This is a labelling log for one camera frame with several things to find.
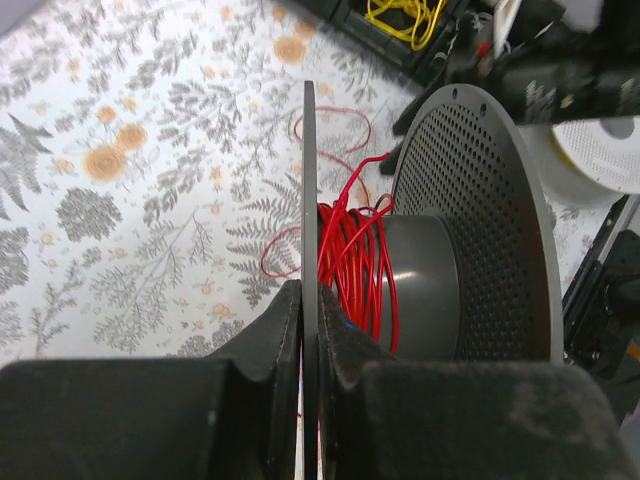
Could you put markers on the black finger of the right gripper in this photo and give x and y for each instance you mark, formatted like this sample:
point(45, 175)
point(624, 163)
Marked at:
point(399, 129)

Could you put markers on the black perforated cable spool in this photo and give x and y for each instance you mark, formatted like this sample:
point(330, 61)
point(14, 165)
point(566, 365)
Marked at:
point(464, 262)

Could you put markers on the black three-compartment bin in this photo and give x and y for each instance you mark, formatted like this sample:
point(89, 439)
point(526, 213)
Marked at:
point(412, 36)

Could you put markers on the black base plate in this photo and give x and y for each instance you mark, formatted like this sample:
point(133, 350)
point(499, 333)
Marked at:
point(601, 306)

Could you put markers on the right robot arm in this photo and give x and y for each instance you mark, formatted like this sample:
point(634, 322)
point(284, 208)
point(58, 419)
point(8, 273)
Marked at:
point(552, 72)

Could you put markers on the floral patterned table mat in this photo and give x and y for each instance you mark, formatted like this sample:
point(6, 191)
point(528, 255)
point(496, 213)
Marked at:
point(150, 172)

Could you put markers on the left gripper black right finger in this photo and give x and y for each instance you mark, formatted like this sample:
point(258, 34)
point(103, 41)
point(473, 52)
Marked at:
point(383, 418)

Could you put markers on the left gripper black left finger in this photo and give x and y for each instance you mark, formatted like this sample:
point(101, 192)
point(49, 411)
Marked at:
point(229, 415)

